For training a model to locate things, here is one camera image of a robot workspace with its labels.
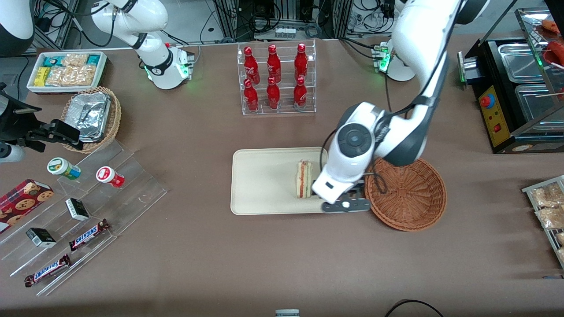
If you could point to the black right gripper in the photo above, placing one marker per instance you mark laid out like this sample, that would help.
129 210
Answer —
13 123

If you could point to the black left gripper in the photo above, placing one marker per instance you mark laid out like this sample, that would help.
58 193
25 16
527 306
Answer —
358 190

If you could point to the triangular sandwich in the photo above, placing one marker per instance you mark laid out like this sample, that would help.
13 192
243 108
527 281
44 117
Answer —
303 180

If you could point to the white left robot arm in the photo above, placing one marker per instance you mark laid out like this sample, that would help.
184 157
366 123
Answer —
423 39

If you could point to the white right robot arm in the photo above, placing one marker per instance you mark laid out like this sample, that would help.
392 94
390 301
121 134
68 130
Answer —
154 61

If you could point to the light tan wicker basket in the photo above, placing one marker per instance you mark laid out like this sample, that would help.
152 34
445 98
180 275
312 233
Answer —
114 119

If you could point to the brown round wicker basket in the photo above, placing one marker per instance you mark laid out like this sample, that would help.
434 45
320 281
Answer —
410 198

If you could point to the cream rectangular tray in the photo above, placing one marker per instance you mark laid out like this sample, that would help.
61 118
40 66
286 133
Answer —
264 185

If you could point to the green lid cup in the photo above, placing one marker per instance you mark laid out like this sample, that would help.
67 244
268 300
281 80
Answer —
59 166

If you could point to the silver foil container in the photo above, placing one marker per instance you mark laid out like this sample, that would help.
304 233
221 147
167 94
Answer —
92 114

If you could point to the white rectangular snack bin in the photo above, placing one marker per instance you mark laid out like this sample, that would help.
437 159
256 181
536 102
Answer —
66 89

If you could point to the red lid cup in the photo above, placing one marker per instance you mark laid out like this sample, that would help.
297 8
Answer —
108 175

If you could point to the large clear snack bag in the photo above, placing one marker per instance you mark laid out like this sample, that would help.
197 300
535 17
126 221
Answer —
72 75

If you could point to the yellow snack packet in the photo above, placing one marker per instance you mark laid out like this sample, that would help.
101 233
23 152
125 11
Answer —
42 77

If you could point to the small black box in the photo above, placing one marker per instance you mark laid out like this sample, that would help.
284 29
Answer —
40 237
77 209

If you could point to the small clear snack bag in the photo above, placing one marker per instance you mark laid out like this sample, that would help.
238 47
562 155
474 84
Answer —
75 60

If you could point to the teal snack packet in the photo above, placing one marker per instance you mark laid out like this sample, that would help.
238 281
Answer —
93 59
53 60

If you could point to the red cookie box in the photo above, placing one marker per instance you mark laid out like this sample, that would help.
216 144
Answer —
22 202

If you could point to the clear acrylic stepped display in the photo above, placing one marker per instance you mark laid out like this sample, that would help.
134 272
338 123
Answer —
132 193

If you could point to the Snickers chocolate bar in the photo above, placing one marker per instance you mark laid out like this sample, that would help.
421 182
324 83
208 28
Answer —
46 270
88 234

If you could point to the clear acrylic bottle rack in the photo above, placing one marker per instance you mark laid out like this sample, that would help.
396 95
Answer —
286 110

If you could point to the red cola bottle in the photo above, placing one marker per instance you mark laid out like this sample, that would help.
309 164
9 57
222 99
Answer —
301 62
251 66
300 93
250 97
273 94
273 64

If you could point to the small grey device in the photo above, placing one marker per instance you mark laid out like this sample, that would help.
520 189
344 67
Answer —
287 313

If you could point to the black food warmer machine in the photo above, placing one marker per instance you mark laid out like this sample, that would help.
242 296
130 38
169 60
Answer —
495 123

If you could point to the white power strip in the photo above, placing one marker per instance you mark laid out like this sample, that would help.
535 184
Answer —
284 32

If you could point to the bagged pastry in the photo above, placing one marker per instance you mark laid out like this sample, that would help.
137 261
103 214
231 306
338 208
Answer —
551 218
561 238
561 254
546 196

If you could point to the steel warmer pan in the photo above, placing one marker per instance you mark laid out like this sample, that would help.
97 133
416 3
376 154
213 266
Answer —
520 61
535 103

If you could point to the red sausage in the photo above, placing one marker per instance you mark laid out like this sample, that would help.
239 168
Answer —
556 52

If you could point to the orange fried food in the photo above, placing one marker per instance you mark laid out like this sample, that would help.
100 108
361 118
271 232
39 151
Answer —
551 25

